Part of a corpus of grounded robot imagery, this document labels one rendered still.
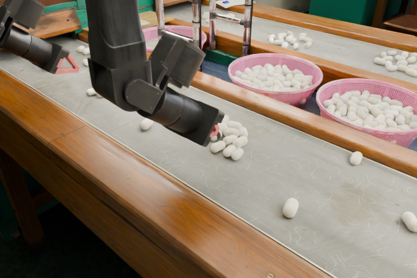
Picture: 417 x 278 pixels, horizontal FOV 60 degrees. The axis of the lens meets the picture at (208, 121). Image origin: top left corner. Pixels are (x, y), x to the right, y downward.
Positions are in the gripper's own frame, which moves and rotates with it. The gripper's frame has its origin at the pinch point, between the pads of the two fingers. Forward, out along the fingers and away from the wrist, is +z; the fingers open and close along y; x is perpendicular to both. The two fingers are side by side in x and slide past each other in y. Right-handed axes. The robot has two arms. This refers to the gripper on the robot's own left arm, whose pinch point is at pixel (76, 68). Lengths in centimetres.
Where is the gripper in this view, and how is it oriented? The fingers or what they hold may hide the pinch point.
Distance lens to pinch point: 100.3
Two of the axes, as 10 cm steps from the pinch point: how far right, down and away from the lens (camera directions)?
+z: 4.9, 2.5, 8.3
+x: -4.3, 9.0, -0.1
